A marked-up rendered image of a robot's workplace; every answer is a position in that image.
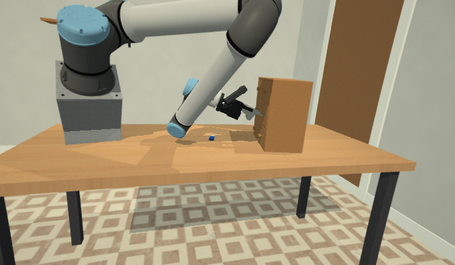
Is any brown wooden drawer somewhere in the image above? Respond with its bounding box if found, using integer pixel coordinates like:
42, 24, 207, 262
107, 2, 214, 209
257, 79, 264, 100
258, 123, 266, 149
260, 102, 269, 127
262, 80, 272, 104
253, 117, 260, 140
255, 98, 262, 120

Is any brown wooden chest of drawers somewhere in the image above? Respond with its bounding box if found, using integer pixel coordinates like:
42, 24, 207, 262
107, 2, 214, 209
257, 77, 313, 153

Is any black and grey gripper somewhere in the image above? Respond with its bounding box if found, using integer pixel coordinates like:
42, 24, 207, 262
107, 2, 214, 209
216, 93, 263, 120

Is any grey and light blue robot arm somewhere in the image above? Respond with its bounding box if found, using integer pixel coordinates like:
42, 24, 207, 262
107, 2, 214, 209
57, 0, 282, 138

